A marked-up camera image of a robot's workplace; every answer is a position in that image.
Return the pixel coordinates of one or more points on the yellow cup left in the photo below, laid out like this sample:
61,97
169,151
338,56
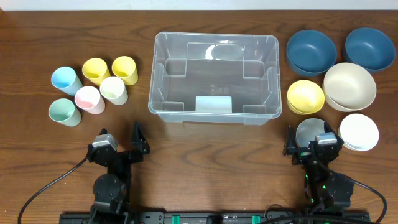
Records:
96,70

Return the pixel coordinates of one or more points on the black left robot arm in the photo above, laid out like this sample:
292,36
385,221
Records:
112,189

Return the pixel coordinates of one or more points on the large beige bowl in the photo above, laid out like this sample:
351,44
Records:
349,87

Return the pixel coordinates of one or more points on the yellow cup right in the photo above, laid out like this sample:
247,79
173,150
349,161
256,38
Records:
125,68

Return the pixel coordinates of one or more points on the white bowl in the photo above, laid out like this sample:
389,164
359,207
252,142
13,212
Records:
359,132

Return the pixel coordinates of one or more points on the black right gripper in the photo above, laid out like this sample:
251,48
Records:
306,150

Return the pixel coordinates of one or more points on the cream white cup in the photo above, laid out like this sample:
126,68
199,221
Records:
114,90

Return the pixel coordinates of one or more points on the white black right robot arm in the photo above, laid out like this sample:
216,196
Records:
327,191

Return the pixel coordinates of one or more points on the clear plastic storage bin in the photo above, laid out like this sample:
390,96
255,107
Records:
215,78

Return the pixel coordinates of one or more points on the mint green cup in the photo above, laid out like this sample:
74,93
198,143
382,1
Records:
65,112

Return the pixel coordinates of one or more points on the dark blue bowl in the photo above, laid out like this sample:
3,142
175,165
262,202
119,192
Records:
369,48
310,53

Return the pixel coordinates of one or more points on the yellow bowl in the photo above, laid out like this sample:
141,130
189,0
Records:
305,97

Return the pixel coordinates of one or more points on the yellow cup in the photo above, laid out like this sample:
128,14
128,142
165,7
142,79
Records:
96,70
125,68

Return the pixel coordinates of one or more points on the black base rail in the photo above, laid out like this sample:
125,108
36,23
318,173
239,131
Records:
272,216

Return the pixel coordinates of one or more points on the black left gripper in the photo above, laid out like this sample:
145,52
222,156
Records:
123,154

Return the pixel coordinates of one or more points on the light blue cup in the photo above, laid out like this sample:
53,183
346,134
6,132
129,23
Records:
66,80

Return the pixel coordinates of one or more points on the pink cup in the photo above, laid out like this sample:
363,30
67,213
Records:
89,99

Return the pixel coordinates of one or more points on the grey bowl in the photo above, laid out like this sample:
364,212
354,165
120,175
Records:
307,130

